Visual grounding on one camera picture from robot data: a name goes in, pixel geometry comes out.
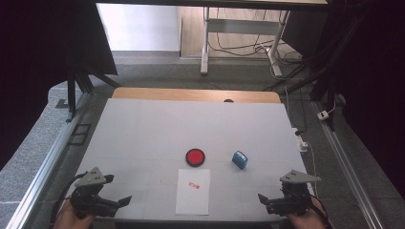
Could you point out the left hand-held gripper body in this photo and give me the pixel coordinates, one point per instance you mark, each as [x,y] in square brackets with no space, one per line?
[89,200]

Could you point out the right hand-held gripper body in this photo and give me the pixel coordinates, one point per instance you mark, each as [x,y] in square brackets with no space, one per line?
[291,200]

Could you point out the blue stamp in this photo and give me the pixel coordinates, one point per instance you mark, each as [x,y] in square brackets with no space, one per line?
[240,160]

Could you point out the round red ink pad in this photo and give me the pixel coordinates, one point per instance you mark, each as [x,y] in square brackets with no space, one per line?
[195,157]

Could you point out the person's left hand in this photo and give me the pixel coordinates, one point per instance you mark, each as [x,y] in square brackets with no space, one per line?
[71,218]

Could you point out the person's right hand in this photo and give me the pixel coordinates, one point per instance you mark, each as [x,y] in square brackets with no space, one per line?
[305,221]

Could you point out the white paper sheet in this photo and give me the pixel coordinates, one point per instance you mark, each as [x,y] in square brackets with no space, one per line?
[193,200]

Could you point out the white table mat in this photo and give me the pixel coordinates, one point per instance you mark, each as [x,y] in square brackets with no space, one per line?
[165,133]

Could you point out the small white adapter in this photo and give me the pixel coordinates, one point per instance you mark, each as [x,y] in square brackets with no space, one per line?
[323,115]

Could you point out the black metal stand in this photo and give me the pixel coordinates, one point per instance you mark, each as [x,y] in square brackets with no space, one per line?
[71,92]

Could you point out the black curtain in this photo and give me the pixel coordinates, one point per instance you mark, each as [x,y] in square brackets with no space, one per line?
[41,47]
[369,63]

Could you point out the aluminium rail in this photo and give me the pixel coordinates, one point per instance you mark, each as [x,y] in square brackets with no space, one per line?
[47,162]
[347,178]

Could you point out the white metal desk frame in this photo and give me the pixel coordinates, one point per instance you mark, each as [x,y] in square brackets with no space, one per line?
[204,41]

